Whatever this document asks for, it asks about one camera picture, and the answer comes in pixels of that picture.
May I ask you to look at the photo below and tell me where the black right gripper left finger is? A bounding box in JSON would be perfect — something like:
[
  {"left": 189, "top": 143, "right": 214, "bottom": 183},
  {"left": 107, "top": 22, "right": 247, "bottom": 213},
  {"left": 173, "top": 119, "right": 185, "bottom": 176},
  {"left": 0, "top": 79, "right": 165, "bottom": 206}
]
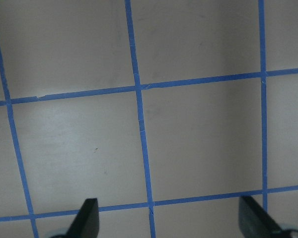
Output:
[{"left": 65, "top": 198, "right": 100, "bottom": 238}]

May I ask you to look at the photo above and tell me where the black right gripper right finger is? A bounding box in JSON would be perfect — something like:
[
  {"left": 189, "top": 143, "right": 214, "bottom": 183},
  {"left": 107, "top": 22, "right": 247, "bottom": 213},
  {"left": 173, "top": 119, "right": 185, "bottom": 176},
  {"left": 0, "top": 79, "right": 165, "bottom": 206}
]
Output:
[{"left": 238, "top": 196, "right": 282, "bottom": 238}]

